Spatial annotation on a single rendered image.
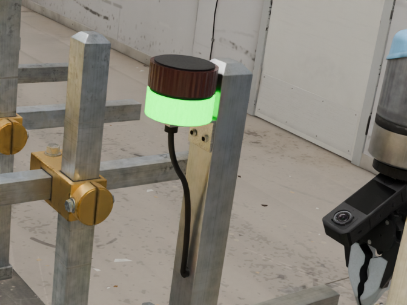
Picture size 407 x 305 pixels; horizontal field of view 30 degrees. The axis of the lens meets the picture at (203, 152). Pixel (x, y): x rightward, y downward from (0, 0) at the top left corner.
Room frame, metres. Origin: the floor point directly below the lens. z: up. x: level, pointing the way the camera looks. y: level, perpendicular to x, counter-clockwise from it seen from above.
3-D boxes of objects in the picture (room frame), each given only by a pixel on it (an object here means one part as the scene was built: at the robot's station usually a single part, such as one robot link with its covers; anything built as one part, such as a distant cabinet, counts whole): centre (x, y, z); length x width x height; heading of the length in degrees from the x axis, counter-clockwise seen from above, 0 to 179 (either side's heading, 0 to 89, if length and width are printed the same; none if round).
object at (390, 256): (0.89, -0.25, 0.91); 0.05 x 0.02 x 0.09; 39
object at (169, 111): (0.64, 0.03, 1.14); 0.06 x 0.06 x 0.02
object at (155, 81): (0.64, 0.03, 1.17); 0.06 x 0.06 x 0.02
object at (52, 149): (0.92, 0.19, 0.98); 0.02 x 0.02 x 0.01
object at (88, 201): (0.88, 0.16, 0.95); 0.13 x 0.06 x 0.05; 39
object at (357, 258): (0.94, -0.25, 0.86); 0.06 x 0.03 x 0.09; 129
